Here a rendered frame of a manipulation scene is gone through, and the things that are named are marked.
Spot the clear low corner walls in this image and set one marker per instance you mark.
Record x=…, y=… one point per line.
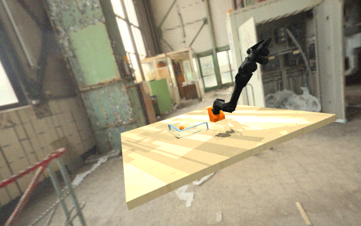
x=190, y=131

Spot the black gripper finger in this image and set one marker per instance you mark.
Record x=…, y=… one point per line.
x=256, y=45
x=266, y=43

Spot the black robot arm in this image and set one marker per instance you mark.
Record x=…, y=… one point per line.
x=241, y=79

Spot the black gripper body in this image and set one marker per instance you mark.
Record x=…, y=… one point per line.
x=253, y=55

